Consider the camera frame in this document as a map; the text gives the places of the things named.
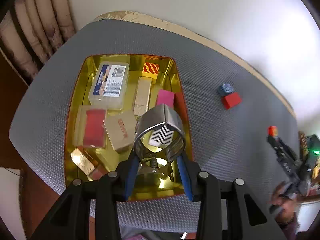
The blue patterned small cube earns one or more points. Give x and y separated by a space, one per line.
225 89

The gold ribbed lighter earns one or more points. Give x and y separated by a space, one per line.
142 98

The orange striped small cube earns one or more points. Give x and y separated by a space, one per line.
150 70

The tan cardboard cube box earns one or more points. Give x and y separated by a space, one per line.
121 130

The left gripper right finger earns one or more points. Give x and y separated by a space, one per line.
228 209

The clear case with red pad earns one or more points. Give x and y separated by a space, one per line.
89 131

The pink rectangular eraser block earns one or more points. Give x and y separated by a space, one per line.
165 97

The orange tape measure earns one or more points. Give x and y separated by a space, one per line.
273 131

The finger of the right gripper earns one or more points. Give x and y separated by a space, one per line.
280 147

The lipstick with gold cap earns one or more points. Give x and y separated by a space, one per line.
87 164

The silver metal multi-tool opener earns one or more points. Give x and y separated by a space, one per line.
155 160

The black white zigzag cube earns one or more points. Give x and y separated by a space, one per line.
161 137

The grey honeycomb table mat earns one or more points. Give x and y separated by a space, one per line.
227 143

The red rectangular block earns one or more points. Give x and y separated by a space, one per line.
231 100

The person's right hand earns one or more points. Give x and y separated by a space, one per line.
288 205

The clear labelled plastic box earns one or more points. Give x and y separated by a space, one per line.
109 85

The red gold toffee tin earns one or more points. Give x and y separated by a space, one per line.
147 186

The beige floral curtain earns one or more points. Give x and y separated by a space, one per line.
32 31

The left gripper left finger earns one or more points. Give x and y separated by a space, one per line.
68 218

